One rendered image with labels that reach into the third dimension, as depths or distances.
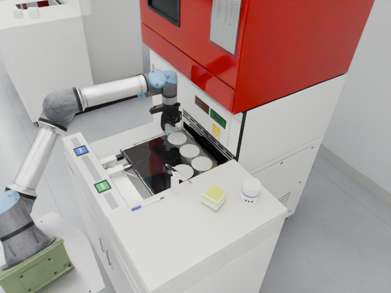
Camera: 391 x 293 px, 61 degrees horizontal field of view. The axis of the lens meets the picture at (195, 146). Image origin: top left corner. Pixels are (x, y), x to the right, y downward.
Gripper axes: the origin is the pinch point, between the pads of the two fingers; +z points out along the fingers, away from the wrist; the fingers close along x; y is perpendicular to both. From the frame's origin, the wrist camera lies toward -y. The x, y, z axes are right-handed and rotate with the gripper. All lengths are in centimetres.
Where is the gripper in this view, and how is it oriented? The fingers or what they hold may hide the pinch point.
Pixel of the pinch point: (166, 132)
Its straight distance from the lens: 174.7
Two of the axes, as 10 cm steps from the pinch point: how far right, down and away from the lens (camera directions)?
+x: 4.5, -5.7, 6.9
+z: -0.4, 7.5, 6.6
